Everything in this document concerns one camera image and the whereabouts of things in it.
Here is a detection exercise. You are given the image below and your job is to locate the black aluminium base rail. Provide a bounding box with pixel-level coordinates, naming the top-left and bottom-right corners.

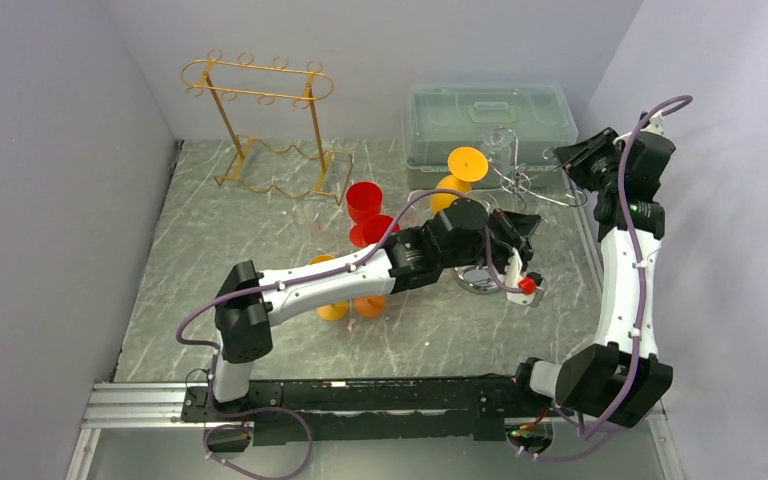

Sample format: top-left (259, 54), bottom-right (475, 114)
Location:
top-left (81, 374), bottom-right (668, 446)

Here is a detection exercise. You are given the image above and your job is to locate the orange goblet centre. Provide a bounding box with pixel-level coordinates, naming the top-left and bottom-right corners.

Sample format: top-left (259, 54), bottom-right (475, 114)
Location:
top-left (352, 295), bottom-right (388, 318)

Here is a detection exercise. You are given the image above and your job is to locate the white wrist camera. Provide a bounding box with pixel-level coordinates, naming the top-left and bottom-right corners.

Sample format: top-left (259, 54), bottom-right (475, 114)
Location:
top-left (503, 255), bottom-right (545, 307)
top-left (613, 111), bottom-right (665, 145)

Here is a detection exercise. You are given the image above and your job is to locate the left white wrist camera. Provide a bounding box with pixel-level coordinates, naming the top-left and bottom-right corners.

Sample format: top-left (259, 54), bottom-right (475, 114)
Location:
top-left (503, 255), bottom-right (545, 307)

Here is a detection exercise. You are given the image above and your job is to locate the red goblet back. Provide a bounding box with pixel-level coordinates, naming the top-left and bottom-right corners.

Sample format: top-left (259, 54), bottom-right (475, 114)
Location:
top-left (345, 181), bottom-right (383, 225)

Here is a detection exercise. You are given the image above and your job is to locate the red goblet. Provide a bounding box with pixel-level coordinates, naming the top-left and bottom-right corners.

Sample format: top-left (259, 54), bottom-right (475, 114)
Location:
top-left (345, 181), bottom-right (383, 225)
top-left (349, 214), bottom-right (393, 248)

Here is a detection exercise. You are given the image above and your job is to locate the silver wire glass rack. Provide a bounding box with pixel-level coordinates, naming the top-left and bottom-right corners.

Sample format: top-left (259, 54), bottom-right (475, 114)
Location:
top-left (452, 139), bottom-right (587, 295)

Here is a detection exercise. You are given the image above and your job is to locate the clear ribbed wine glass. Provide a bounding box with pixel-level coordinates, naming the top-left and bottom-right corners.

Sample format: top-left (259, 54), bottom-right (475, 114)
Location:
top-left (480, 128), bottom-right (518, 170)

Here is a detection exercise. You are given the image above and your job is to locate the gold wire glass rack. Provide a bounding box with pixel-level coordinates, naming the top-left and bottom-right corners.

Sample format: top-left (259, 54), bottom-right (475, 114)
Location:
top-left (179, 49), bottom-right (355, 206)

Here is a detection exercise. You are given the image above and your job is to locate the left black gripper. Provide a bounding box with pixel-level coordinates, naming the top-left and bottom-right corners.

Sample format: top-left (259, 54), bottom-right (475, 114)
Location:
top-left (440, 206), bottom-right (537, 278)

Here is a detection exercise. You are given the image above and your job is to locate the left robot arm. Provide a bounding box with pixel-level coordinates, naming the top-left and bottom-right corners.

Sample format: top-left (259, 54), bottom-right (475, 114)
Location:
top-left (207, 198), bottom-right (541, 420)

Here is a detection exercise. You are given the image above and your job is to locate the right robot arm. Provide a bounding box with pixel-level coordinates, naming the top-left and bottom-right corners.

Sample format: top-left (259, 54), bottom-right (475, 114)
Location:
top-left (510, 128), bottom-right (675, 428)

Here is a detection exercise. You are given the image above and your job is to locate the clear plastic storage box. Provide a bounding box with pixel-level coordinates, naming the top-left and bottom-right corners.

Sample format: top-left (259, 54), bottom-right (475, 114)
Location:
top-left (402, 82), bottom-right (578, 189)

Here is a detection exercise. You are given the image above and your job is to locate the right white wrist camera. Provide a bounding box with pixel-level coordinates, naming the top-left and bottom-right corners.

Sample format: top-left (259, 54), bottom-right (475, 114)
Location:
top-left (613, 111), bottom-right (665, 145)

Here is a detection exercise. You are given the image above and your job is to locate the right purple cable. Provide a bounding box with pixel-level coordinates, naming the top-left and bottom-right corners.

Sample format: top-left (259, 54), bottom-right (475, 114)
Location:
top-left (505, 94), bottom-right (695, 464)

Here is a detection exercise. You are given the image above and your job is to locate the yellow goblet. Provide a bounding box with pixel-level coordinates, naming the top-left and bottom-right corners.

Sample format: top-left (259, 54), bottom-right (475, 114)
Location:
top-left (309, 254), bottom-right (350, 321)
top-left (435, 146), bottom-right (489, 194)

